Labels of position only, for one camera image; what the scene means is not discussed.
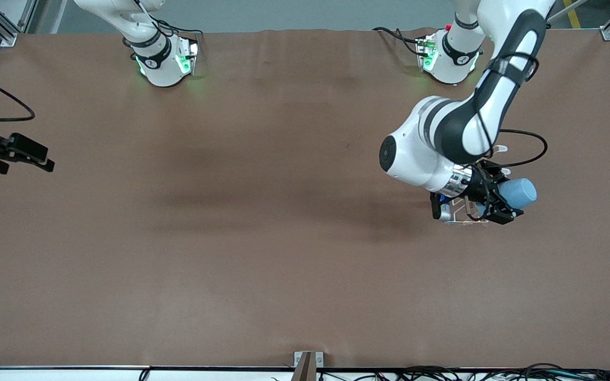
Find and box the black left base cable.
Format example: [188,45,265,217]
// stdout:
[373,26,423,57]

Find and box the blue plastic cup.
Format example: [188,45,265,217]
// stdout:
[498,178,537,210]

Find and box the black right base cable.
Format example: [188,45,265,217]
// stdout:
[154,19,203,39]

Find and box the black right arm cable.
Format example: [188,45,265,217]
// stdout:
[0,65,37,126]

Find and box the black base cable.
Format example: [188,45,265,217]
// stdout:
[373,26,423,57]
[154,19,203,39]

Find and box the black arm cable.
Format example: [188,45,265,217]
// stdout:
[472,50,549,169]
[0,65,37,126]

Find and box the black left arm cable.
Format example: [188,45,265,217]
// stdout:
[472,50,549,169]

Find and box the white cup holder rack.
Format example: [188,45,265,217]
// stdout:
[443,144,512,227]

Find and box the table cover mat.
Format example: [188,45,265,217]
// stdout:
[0,28,610,369]

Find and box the metal bracket with brown post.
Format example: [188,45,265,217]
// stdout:
[290,351,325,381]

